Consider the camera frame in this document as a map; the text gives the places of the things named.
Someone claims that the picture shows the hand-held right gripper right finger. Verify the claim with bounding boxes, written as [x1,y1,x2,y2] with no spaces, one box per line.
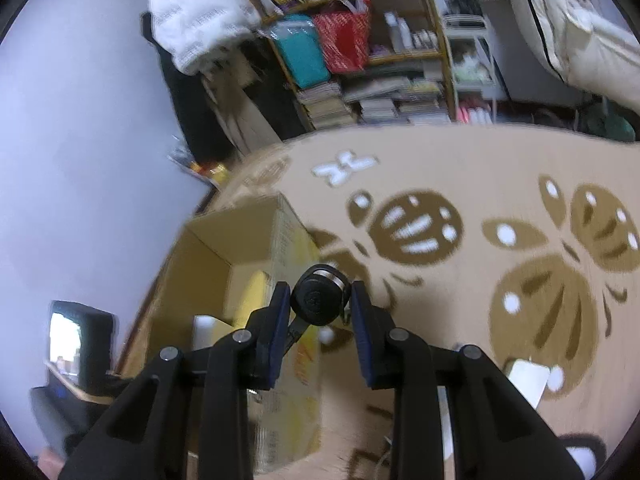
[350,281,586,480]

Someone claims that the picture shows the white puffer jacket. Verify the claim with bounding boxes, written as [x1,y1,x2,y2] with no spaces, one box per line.
[147,0,262,77]

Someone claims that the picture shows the white card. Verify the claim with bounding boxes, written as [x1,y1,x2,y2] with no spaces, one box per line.
[505,357,551,406]

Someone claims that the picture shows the red patterned bag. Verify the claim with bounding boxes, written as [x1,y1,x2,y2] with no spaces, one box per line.
[312,10,372,75]

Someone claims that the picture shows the green bag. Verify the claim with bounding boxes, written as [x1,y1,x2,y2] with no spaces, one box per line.
[585,100,638,143]

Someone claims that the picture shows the cardboard box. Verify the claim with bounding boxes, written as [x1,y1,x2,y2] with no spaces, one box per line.
[115,194,323,476]

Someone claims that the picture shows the white plastic drawer cart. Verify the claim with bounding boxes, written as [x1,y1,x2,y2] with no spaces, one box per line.
[442,10,501,123]

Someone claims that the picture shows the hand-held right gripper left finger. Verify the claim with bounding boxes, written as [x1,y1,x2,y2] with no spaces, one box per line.
[60,281,292,480]

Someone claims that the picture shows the black hanging garment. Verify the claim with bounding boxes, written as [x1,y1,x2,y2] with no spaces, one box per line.
[142,10,241,161]

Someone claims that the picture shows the beige brown patterned blanket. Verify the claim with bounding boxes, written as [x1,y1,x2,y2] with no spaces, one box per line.
[185,127,640,480]

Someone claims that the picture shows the teal bag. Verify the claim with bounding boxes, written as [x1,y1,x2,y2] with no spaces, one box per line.
[272,15,332,89]

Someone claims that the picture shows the white yellow snack bag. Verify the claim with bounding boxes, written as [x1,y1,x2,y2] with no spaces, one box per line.
[170,152,231,188]

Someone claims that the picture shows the black round headphone earcup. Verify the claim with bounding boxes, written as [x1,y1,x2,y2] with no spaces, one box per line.
[286,263,353,356]

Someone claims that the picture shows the white rectangular object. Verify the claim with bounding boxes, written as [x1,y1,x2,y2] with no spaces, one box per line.
[192,314,217,351]

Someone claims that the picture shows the stack of books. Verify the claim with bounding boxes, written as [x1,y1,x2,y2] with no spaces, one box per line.
[292,72,451,131]

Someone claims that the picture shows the flattened cardboard sheets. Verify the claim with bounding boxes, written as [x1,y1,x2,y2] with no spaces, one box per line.
[202,55,283,156]

